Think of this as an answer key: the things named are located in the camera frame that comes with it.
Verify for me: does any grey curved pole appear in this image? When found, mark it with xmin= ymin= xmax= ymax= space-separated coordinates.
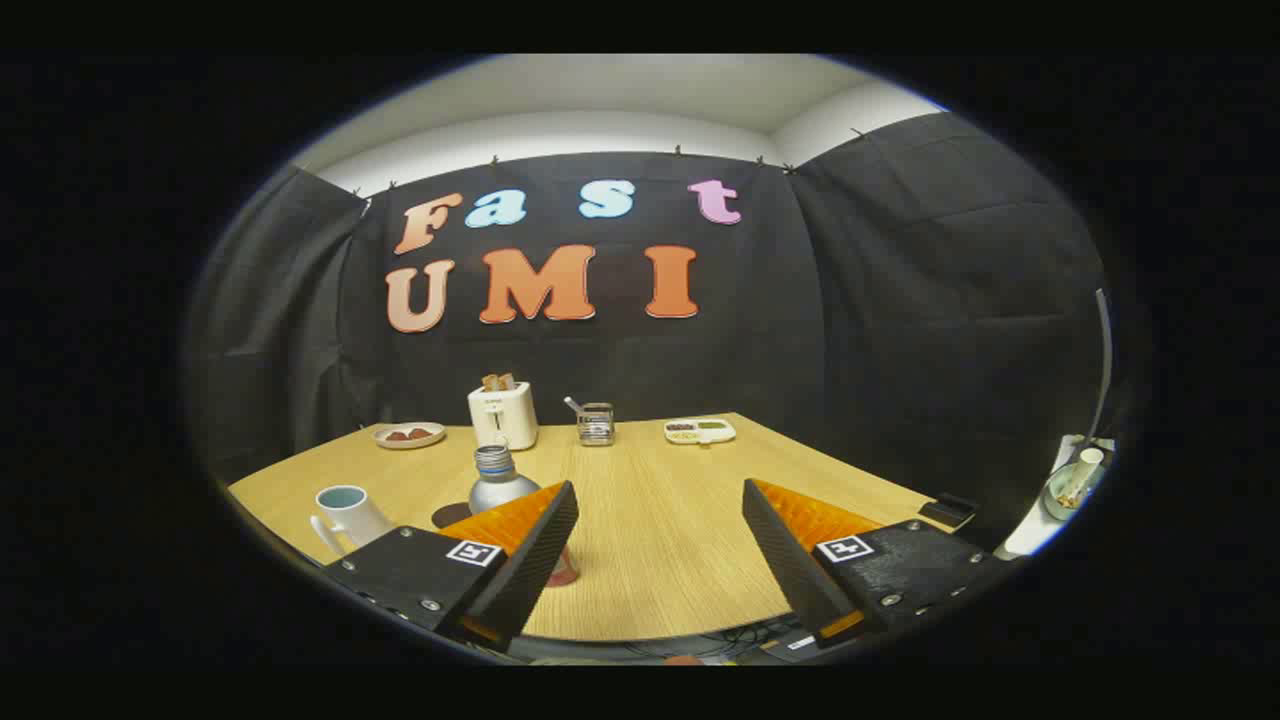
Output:
xmin=1085 ymin=288 xmax=1114 ymax=451

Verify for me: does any small black device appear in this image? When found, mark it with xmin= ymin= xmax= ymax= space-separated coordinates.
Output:
xmin=918 ymin=493 xmax=979 ymax=529

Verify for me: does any small white plate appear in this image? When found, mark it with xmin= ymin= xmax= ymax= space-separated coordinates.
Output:
xmin=373 ymin=422 xmax=447 ymax=450

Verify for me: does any silver juice bottle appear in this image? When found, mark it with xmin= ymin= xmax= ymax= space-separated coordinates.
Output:
xmin=468 ymin=445 xmax=581 ymax=589

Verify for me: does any white divided tray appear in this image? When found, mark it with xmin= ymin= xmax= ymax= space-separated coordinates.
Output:
xmin=664 ymin=418 xmax=737 ymax=446

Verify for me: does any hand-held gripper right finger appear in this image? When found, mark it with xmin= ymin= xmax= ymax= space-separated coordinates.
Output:
xmin=741 ymin=478 xmax=1019 ymax=651

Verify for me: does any wooden table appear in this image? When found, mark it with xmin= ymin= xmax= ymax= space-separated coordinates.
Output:
xmin=228 ymin=412 xmax=966 ymax=643

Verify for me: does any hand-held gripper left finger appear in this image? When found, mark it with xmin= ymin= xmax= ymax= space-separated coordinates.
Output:
xmin=323 ymin=480 xmax=581 ymax=653

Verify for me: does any small white table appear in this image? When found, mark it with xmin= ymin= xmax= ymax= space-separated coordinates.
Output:
xmin=995 ymin=435 xmax=1116 ymax=559

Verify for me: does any grey bowl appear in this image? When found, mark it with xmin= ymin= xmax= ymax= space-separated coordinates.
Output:
xmin=1043 ymin=458 xmax=1106 ymax=522

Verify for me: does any white toaster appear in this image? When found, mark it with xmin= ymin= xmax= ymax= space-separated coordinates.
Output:
xmin=467 ymin=381 xmax=540 ymax=451

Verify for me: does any white cup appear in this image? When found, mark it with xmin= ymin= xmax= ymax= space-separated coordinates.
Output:
xmin=310 ymin=485 xmax=396 ymax=559

